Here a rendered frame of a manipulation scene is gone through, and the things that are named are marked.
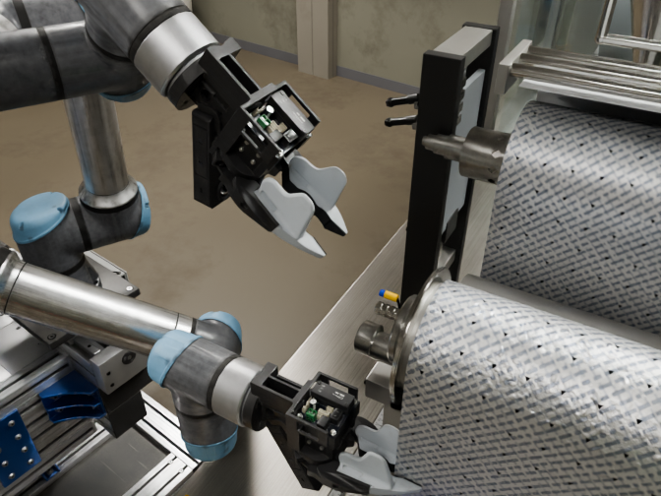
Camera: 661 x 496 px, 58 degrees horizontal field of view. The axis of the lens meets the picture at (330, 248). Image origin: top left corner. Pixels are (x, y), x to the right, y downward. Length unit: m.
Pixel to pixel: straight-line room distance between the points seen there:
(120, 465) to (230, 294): 1.00
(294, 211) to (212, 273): 2.19
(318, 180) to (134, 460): 1.37
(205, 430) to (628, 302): 0.54
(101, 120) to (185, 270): 1.69
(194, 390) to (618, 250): 0.51
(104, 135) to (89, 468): 1.03
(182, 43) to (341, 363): 0.66
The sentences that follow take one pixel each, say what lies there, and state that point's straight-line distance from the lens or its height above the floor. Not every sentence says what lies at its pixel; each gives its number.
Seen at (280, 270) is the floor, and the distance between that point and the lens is 2.71.
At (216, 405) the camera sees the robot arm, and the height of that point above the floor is 1.12.
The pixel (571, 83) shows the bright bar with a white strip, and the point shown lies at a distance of 0.71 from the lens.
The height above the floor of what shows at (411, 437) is 1.17.
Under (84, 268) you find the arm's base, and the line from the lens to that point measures 1.38.
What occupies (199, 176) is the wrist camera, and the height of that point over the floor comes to 1.38.
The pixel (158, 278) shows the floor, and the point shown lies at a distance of 2.76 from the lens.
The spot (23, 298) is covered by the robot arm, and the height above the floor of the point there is 1.16.
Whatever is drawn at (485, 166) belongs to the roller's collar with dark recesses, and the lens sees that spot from 0.75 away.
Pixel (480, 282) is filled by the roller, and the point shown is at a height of 1.23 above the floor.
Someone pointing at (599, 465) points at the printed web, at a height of 1.25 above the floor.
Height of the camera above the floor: 1.68
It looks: 36 degrees down
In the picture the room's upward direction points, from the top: straight up
